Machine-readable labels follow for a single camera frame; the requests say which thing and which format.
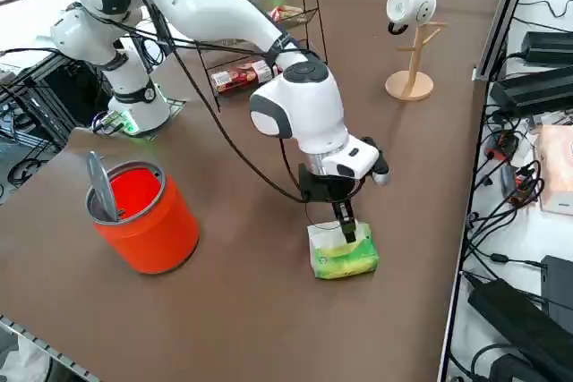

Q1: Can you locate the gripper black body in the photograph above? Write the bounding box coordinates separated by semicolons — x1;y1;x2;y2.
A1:
300;166;363;205

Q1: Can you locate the white tissue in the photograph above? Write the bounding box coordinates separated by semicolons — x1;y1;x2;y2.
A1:
306;219;359;251

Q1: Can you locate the green tissue pack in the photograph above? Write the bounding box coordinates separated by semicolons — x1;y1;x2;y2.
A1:
306;220;381;281

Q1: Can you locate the orange round bin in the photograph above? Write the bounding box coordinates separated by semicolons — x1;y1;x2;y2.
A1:
85;160;201;275

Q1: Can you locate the peach tissue box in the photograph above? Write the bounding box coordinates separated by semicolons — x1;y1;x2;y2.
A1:
536;124;573;216

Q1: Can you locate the silver bin swing lid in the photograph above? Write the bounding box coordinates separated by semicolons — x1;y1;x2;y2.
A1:
87;151;122;224

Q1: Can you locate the wooden mug tree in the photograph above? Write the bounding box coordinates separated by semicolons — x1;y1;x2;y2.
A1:
384;0;458;101

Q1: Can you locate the red white cookie packet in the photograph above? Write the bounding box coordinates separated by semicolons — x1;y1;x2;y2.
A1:
210;61;275;98

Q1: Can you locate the large black power adapter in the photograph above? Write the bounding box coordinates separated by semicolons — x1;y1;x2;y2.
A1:
467;277;573;356

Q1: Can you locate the white mug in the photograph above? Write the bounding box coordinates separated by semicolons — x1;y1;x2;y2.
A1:
386;0;438;37

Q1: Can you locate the black box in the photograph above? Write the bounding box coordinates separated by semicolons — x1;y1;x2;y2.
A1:
540;254;573;311

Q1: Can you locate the black equipment cart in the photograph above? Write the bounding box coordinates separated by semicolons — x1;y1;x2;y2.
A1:
0;48;113;150

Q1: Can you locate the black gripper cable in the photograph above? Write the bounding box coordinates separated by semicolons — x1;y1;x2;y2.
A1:
126;0;314;204

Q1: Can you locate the black wire shelf rack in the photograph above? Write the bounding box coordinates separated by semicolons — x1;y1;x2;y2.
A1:
196;0;330;113

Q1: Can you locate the aluminium profile post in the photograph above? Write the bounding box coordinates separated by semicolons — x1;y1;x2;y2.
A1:
473;0;538;83

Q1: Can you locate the aluminium table rail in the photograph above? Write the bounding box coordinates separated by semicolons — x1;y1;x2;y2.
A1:
0;312;102;382

